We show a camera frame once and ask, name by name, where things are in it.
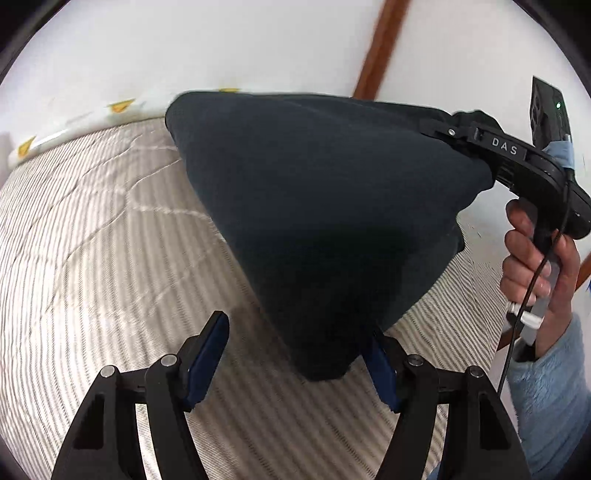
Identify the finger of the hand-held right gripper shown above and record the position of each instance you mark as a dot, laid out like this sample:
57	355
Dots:
443	130

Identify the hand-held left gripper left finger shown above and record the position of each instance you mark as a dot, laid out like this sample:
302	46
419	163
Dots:
210	360

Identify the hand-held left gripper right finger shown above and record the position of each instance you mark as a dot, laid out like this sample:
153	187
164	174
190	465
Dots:
383	374

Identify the black sweater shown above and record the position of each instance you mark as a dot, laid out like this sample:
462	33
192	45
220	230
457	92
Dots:
300	207

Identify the person's right forearm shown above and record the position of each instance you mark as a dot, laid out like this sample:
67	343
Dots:
554	406

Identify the person's right hand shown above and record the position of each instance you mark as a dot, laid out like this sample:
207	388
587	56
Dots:
563	286

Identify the brown wooden trim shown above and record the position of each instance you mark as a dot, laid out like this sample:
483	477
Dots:
378	55

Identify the striped bed quilt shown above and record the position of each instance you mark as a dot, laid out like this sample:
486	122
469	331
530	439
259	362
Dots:
92	254

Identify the white sheet with yellow print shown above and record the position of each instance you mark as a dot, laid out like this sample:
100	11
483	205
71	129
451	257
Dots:
83	121

